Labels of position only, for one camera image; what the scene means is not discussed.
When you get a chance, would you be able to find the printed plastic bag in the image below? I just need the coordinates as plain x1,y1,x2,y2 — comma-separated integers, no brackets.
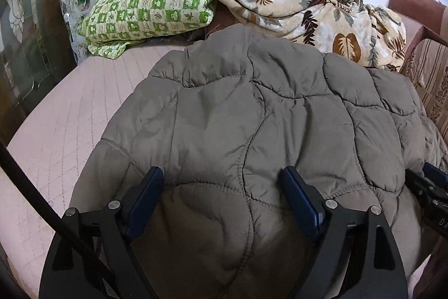
58,0,93,65

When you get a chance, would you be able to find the olive grey puffer jacket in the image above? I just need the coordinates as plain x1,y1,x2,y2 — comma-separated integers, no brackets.
68,24,448,299

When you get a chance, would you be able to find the green checked pillow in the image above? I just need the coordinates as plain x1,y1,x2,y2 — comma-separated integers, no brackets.
79,0,216,61

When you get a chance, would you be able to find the leaf print fleece blanket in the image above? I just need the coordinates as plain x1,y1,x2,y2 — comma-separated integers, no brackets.
164,0,407,72

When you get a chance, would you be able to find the beige striped cushion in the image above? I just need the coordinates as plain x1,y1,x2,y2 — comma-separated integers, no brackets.
399,36,448,131

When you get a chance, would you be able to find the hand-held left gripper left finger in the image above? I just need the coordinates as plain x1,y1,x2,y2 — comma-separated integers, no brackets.
38,166,165,299

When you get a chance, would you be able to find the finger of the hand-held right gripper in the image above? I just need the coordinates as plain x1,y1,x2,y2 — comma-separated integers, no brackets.
423,162,448,186
404,169,438,205

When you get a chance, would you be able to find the black cable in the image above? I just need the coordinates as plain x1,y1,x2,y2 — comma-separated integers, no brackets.
0,141,113,289

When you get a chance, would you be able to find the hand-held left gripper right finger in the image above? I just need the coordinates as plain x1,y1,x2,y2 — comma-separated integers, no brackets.
280,166,408,299

